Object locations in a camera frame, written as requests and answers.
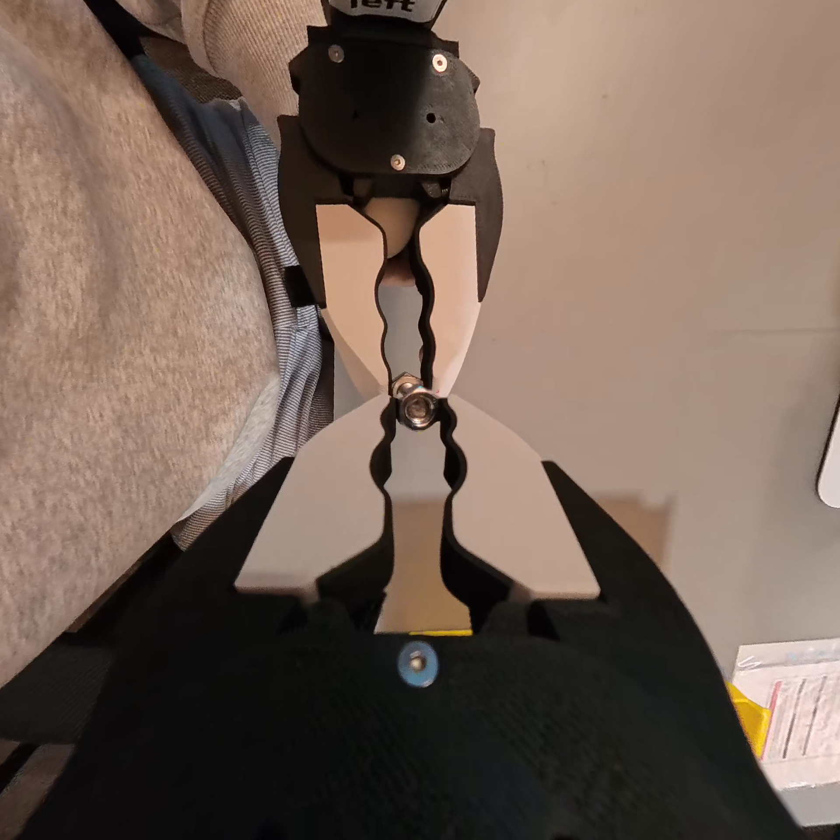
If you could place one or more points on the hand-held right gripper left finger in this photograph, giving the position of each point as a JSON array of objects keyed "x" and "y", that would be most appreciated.
[{"x": 321, "y": 512}]

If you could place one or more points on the printed paper sheet in sleeve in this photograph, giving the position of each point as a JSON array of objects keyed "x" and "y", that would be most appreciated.
[{"x": 787, "y": 715}]

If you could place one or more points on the person's blue striped shirt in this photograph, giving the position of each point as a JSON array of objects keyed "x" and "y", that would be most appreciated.
[{"x": 262, "y": 262}]

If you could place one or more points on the steel hex nut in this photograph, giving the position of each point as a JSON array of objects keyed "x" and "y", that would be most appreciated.
[{"x": 401, "y": 380}]

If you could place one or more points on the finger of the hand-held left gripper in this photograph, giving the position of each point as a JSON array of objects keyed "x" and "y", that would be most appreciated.
[
  {"x": 348, "y": 275},
  {"x": 453, "y": 275}
]

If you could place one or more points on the grey desk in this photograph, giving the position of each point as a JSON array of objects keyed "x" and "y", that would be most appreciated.
[{"x": 656, "y": 262}]

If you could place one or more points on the yellow plastic bin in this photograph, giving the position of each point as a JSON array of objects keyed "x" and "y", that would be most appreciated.
[{"x": 748, "y": 722}]

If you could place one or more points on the steel hex bolt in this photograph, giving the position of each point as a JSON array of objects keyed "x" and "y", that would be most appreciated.
[{"x": 415, "y": 410}]

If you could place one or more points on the white monitor base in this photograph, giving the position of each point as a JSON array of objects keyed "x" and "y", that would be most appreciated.
[{"x": 831, "y": 453}]

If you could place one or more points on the person's left forearm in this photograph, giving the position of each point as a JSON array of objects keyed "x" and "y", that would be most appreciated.
[{"x": 243, "y": 46}]

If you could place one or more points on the person's left hand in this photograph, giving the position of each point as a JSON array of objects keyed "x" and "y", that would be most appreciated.
[{"x": 401, "y": 274}]

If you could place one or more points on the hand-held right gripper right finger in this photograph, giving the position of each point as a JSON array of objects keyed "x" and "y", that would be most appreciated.
[{"x": 518, "y": 512}]

